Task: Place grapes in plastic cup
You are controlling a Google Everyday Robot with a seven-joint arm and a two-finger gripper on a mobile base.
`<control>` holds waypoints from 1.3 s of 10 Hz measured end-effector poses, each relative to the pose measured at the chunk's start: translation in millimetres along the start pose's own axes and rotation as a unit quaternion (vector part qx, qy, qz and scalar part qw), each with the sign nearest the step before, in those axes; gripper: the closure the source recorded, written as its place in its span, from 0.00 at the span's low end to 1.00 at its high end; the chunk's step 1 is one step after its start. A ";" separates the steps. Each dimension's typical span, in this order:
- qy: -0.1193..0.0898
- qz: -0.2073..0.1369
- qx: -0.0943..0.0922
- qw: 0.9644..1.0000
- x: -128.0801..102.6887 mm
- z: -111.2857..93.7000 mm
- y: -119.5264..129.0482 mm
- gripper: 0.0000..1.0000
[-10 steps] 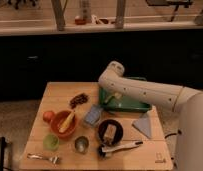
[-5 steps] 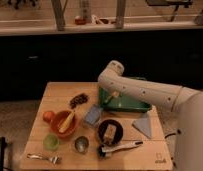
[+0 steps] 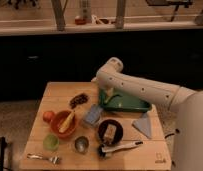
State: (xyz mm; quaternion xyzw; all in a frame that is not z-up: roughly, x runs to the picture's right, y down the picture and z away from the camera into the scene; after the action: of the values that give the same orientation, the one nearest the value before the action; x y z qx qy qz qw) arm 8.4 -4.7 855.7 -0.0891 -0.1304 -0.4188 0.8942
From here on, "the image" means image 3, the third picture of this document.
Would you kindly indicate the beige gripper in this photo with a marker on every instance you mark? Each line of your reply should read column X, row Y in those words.
column 109, row 93

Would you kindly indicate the dark purple grape bunch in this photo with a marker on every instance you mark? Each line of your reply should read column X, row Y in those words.
column 79, row 99

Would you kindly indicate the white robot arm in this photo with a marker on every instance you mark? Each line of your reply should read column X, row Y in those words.
column 185, row 102

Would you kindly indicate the small metal cup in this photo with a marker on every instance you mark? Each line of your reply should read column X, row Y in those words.
column 81, row 144

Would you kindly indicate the green plastic cup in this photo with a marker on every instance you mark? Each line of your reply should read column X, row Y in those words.
column 51, row 142

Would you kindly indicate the green curved vegetable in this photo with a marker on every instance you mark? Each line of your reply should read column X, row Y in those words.
column 108, row 99

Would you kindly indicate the green plastic tray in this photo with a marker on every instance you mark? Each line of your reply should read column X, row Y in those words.
column 126, row 103

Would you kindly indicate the blue sponge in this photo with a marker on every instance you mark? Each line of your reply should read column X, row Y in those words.
column 93, row 115

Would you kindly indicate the tan block in bowl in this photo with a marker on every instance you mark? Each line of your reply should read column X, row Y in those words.
column 109, row 134

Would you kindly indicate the dark brown bowl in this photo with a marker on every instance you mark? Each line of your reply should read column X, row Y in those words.
column 119, row 131

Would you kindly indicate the grey folded cloth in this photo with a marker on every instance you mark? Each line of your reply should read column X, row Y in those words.
column 143, row 124

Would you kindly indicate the orange bowl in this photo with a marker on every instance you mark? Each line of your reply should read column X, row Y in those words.
column 56, row 121

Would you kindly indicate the yellow banana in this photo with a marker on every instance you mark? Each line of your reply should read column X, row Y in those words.
column 65, row 124

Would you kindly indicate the red tomato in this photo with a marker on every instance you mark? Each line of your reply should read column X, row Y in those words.
column 48, row 116

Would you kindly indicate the red object on shelf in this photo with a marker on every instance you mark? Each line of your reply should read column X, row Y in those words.
column 80, row 21

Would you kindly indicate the silver fork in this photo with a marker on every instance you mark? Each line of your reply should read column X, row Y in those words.
column 54, row 160

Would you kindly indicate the white handled brush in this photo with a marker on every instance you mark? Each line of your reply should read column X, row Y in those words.
column 104, row 151

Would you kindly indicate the black post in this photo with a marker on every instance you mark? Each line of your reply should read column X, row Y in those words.
column 3, row 145

